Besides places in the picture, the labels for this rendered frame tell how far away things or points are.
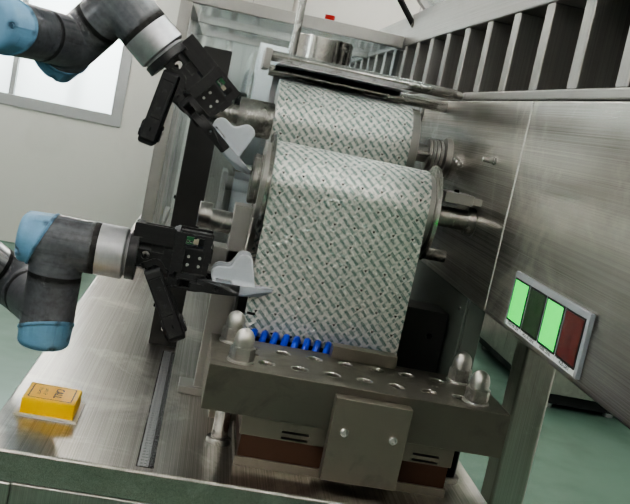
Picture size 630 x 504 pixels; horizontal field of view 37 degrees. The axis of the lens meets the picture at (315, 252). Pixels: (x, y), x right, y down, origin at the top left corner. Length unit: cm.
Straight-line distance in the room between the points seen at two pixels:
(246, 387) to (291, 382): 6
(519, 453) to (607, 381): 73
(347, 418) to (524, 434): 52
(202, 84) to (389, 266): 38
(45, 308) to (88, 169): 565
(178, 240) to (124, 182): 565
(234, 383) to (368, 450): 19
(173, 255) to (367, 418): 36
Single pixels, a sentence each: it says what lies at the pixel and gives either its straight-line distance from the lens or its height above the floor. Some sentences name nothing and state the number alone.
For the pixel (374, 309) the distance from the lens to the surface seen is 142.
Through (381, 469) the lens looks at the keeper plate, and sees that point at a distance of 125.
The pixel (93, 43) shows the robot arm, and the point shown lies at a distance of 145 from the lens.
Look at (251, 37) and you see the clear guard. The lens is 241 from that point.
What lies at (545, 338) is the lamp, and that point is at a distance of 111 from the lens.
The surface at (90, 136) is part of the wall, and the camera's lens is 700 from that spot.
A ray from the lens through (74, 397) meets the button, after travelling 134.
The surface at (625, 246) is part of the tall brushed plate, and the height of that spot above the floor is 130.
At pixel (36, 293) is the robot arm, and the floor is 104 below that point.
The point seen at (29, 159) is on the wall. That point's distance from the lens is 707.
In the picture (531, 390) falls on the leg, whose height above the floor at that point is 99.
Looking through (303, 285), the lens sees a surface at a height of 112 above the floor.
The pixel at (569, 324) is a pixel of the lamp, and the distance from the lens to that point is 105.
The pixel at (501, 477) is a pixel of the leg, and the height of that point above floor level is 83.
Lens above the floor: 135
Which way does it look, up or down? 8 degrees down
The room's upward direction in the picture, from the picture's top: 12 degrees clockwise
